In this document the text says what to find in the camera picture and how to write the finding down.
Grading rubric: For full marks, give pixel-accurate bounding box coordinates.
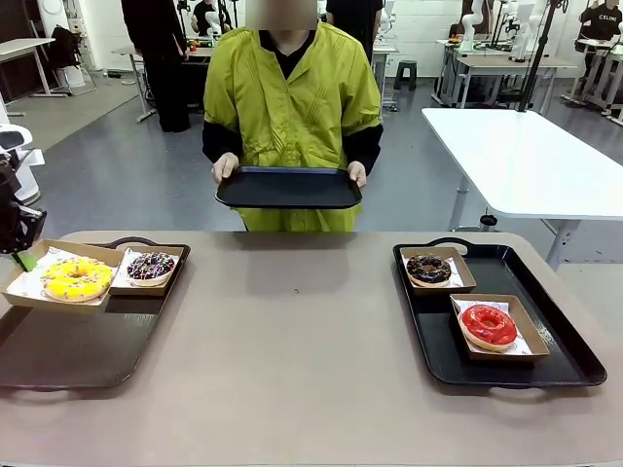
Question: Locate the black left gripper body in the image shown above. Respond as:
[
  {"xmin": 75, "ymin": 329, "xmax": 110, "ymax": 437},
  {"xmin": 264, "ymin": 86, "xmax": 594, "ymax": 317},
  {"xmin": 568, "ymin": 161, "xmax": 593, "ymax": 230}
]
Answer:
[{"xmin": 0, "ymin": 158, "xmax": 25, "ymax": 255}]

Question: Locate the yellow glazed donut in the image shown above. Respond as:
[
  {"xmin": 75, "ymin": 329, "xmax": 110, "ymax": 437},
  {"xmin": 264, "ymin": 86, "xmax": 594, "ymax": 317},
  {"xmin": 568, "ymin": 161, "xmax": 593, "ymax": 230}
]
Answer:
[{"xmin": 40, "ymin": 258, "xmax": 114, "ymax": 301}]

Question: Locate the brown cardboard donut box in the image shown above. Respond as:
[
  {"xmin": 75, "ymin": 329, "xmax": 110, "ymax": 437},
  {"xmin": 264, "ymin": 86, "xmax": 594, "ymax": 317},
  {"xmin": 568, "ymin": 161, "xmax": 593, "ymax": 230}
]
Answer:
[
  {"xmin": 404, "ymin": 245, "xmax": 478, "ymax": 297},
  {"xmin": 1, "ymin": 237, "xmax": 127, "ymax": 315},
  {"xmin": 109, "ymin": 246, "xmax": 185, "ymax": 298},
  {"xmin": 448, "ymin": 293, "xmax": 551, "ymax": 365}
]

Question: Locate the chocolate donut with colourful sprinkles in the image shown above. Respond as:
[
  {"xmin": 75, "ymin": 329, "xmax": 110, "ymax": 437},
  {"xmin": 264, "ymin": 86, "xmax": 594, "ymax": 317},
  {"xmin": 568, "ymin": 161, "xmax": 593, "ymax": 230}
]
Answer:
[{"xmin": 127, "ymin": 251, "xmax": 176, "ymax": 287}]

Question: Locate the small black tray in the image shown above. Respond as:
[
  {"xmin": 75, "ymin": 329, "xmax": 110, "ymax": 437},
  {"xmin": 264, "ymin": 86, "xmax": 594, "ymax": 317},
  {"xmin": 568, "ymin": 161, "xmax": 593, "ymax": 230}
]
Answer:
[{"xmin": 214, "ymin": 166, "xmax": 364, "ymax": 211}]

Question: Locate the chocolate donut with brown sprinkles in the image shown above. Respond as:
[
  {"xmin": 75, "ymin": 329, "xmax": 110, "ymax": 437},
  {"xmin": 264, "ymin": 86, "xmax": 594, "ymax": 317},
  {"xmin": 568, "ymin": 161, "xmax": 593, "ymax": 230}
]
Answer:
[{"xmin": 406, "ymin": 252, "xmax": 453, "ymax": 288}]

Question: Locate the red glazed donut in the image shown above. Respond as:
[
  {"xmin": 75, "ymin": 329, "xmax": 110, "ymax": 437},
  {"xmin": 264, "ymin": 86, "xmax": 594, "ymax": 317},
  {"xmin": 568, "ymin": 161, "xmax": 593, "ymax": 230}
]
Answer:
[{"xmin": 459, "ymin": 304, "xmax": 519, "ymax": 352}]

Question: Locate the black-sleeved right forearm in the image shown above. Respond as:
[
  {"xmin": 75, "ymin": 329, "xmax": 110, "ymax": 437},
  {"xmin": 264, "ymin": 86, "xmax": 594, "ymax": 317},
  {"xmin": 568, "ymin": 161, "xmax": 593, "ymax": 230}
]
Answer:
[{"xmin": 202, "ymin": 121, "xmax": 244, "ymax": 166}]

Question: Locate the black-sleeved left forearm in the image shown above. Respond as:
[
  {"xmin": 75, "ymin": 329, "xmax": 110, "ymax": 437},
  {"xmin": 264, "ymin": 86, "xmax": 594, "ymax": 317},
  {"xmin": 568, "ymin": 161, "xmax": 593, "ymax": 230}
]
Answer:
[{"xmin": 343, "ymin": 124, "xmax": 385, "ymax": 176}]

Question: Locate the dark brown serving tray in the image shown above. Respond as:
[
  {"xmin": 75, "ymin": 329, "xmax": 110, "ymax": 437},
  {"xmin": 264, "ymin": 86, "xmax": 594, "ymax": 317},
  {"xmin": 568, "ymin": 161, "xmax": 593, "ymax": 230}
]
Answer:
[{"xmin": 0, "ymin": 236, "xmax": 192, "ymax": 390}]

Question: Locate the large black serving tray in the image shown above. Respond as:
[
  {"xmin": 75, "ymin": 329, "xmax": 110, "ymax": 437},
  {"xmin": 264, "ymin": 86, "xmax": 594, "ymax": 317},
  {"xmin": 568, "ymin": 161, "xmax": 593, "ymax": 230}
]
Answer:
[{"xmin": 392, "ymin": 236, "xmax": 608, "ymax": 389}]

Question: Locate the person's right hand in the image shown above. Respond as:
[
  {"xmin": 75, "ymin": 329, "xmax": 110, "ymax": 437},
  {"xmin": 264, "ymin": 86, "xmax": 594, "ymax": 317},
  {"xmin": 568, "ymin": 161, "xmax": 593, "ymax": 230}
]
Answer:
[{"xmin": 212, "ymin": 152, "xmax": 240, "ymax": 186}]

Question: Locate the person's left hand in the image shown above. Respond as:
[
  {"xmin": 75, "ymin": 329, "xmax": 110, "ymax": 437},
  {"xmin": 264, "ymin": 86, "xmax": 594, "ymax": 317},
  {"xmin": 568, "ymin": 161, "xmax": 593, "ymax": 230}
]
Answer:
[{"xmin": 346, "ymin": 161, "xmax": 368, "ymax": 189}]

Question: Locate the grey-topped side desk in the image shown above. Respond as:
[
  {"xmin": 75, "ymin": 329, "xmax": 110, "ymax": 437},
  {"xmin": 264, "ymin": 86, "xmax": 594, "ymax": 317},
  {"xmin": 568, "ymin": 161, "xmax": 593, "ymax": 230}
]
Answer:
[{"xmin": 0, "ymin": 37, "xmax": 55, "ymax": 98}]

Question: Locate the black backpack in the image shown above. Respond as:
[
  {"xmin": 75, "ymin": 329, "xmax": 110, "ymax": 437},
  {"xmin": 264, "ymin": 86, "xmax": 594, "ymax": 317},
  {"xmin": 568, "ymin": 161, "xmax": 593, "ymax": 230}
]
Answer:
[{"xmin": 48, "ymin": 24, "xmax": 83, "ymax": 69}]

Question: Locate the tall person in black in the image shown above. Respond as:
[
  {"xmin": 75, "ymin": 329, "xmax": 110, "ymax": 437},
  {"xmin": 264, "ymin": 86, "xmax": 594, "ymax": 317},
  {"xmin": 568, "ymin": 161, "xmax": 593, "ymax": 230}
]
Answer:
[{"xmin": 120, "ymin": 0, "xmax": 191, "ymax": 133}]

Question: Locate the seated person in black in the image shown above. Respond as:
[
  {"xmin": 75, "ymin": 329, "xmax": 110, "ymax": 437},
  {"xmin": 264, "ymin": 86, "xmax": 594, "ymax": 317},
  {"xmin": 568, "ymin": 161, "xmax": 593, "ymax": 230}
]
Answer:
[{"xmin": 189, "ymin": 0, "xmax": 235, "ymax": 38}]

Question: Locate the person in green jacket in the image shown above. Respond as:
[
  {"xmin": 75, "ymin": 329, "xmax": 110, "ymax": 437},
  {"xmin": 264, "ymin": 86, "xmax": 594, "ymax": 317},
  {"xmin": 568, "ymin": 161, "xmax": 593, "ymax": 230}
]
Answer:
[{"xmin": 202, "ymin": 0, "xmax": 385, "ymax": 234}]

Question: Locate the black-clad person in white sneakers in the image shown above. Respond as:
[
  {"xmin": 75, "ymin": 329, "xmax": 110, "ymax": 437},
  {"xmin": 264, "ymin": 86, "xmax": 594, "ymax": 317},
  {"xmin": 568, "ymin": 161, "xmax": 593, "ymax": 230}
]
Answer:
[{"xmin": 325, "ymin": 0, "xmax": 385, "ymax": 64}]

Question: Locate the grey plastic stool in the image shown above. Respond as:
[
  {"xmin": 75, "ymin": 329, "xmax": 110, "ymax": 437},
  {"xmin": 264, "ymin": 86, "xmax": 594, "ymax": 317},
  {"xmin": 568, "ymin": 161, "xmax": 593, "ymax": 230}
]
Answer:
[{"xmin": 394, "ymin": 58, "xmax": 419, "ymax": 91}]

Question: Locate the large white table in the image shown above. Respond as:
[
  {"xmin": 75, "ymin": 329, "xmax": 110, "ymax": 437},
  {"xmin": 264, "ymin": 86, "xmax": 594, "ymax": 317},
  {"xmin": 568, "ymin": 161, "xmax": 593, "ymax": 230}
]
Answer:
[{"xmin": 421, "ymin": 106, "xmax": 623, "ymax": 271}]

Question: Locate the grey background work table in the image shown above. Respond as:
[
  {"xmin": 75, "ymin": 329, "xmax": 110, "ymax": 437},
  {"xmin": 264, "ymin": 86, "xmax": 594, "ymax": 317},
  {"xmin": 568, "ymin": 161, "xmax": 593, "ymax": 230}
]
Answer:
[{"xmin": 455, "ymin": 54, "xmax": 581, "ymax": 109}]

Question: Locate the black tripod pole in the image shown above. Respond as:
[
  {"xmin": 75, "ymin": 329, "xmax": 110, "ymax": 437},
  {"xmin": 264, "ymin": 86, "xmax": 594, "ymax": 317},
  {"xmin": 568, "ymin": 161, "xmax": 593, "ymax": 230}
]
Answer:
[{"xmin": 518, "ymin": 0, "xmax": 561, "ymax": 113}]

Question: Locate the person in Celine shirt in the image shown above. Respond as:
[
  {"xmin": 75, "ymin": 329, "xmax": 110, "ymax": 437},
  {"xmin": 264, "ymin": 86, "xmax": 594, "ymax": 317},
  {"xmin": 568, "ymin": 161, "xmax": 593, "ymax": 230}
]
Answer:
[{"xmin": 576, "ymin": 0, "xmax": 623, "ymax": 116}]

